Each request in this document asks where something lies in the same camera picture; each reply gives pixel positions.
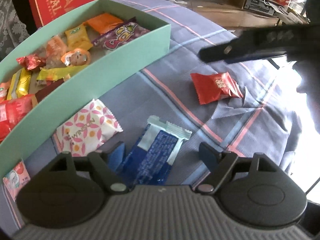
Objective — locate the red gift box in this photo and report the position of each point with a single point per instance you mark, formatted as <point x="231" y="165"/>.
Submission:
<point x="50" y="5"/>

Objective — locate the blue plaid blanket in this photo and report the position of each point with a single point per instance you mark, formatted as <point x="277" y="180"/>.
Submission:
<point x="175" y="87"/>

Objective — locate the pink snack packet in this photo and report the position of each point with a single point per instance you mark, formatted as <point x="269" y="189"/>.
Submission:
<point x="16" y="177"/>

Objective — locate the blue white snack packet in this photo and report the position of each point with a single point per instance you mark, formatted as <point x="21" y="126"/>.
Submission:
<point x="155" y="155"/>

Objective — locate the plain orange snack packet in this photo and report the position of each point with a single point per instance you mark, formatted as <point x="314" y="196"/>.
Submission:
<point x="105" y="22"/>

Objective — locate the red pillow snack packet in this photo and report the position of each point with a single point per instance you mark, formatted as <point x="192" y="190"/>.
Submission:
<point x="215" y="87"/>

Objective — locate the brown chocolate packet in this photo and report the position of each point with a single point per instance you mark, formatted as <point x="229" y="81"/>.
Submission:
<point x="46" y="92"/>

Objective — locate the orange label snack packet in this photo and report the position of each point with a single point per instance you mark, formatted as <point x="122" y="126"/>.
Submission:
<point x="3" y="91"/>

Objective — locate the orange cartoon candy packet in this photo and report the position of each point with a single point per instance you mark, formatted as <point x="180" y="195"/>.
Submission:
<point x="77" y="57"/>

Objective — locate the purple snack packet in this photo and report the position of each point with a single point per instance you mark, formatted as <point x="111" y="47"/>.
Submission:
<point x="122" y="35"/>

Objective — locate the gold yellow snack packet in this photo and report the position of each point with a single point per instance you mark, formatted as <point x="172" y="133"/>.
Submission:
<point x="24" y="83"/>
<point x="13" y="86"/>

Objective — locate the long yellow mango bar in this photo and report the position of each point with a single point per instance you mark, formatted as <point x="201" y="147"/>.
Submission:
<point x="55" y="73"/>

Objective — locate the clear orange cake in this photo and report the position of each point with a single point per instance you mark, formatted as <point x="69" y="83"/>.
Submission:
<point x="53" y="48"/>

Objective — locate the grey lace cloth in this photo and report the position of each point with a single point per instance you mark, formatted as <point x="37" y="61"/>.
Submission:
<point x="10" y="25"/>

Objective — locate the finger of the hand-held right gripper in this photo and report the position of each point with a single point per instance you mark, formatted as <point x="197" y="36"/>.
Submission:
<point x="225" y="51"/>

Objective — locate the white power strip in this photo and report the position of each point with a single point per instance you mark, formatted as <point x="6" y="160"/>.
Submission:
<point x="291" y="18"/>

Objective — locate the black media player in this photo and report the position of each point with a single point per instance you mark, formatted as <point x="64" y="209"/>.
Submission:
<point x="258" y="3"/>

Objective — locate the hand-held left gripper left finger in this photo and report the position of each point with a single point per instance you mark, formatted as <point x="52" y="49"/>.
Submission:
<point x="117" y="155"/>

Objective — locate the teal cardboard box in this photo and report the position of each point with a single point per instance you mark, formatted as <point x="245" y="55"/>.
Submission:
<point x="100" y="75"/>

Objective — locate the white floral snack packet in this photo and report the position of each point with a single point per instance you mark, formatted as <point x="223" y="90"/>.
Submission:
<point x="85" y="127"/>

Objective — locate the yellow green logo packet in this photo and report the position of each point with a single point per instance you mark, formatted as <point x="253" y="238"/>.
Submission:
<point x="78" y="40"/>

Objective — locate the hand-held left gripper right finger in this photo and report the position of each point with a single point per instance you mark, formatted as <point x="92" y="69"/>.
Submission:
<point x="208" y="155"/>

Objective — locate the crinkly red candy packet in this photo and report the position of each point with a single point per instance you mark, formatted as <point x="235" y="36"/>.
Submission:
<point x="31" y="61"/>

